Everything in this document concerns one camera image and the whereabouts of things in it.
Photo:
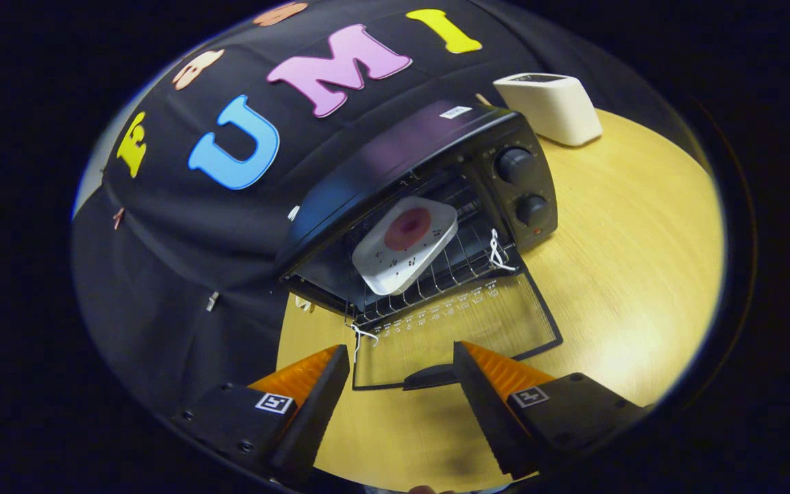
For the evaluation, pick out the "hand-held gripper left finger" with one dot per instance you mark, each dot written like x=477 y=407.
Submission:
x=313 y=418

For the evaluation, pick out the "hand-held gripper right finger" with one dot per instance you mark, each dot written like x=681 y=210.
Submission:
x=487 y=418

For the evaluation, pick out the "white square plate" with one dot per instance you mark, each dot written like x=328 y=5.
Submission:
x=395 y=267

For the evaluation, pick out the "pink ham slice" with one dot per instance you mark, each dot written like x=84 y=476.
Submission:
x=407 y=230

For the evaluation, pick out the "black toaster oven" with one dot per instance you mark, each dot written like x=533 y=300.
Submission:
x=367 y=171

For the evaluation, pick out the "white bread toaster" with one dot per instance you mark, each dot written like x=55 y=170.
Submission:
x=559 y=110

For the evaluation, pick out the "metal clip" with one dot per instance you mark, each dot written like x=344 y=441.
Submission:
x=212 y=301

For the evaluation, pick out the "black backdrop cloth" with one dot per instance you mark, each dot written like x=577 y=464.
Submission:
x=162 y=274

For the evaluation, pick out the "wooden stick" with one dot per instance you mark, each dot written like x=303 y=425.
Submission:
x=482 y=99

